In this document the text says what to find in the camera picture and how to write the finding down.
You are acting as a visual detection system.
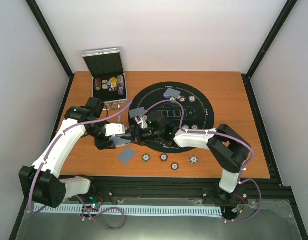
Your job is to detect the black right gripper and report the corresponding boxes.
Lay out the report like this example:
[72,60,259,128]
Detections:
[121,125,162,147]

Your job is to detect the blue-backed card deck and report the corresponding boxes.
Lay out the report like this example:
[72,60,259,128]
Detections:
[110,136,132,148]

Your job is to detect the dealt card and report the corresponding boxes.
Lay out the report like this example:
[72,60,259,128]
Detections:
[117,147,136,164]
[164,88,181,99]
[128,107,146,119]

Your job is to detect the green poker chip stack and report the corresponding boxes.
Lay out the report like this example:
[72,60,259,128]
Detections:
[142,154,151,162]

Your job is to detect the brown poker chip stack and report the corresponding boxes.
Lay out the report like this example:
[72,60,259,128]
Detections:
[159,153,168,162]

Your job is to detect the purple small blind button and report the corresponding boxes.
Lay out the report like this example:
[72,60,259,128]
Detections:
[163,93,170,99]

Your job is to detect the single brown chip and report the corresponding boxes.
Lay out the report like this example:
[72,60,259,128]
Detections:
[171,162,179,171]

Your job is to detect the blue chips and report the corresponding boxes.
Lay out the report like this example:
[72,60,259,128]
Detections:
[182,124,190,131]

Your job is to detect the brown chip mat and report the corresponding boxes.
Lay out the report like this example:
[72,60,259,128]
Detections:
[191,124,199,130]

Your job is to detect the blue poker chip stack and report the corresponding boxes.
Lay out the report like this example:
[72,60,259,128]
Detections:
[189,156,199,164]

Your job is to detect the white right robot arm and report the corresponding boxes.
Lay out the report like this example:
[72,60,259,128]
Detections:
[122,111,255,194]

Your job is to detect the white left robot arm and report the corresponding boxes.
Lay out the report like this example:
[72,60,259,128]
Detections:
[19,97,125,211]

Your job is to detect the black round poker mat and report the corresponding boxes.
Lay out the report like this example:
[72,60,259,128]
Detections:
[129,81,215,154]

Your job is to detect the purple chips in case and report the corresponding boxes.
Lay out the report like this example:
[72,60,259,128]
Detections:
[117,75,125,96]

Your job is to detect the yellow button in case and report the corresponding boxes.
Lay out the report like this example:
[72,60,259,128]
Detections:
[109,77,118,88]

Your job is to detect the aluminium poker chip case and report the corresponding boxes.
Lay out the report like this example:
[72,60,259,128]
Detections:
[82,47,128,111]

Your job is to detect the brown chips in case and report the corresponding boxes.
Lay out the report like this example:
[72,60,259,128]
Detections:
[94,78,102,91]

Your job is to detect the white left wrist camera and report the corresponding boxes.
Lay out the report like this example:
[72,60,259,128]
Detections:
[104,123,126,137]

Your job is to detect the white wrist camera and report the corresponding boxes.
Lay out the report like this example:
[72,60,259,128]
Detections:
[134,116,148,129]
[104,123,126,137]

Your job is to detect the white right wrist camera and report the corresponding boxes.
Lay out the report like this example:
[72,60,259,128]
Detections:
[134,116,148,129]

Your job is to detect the light blue cable duct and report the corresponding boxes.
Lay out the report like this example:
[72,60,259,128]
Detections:
[41,203,222,218]

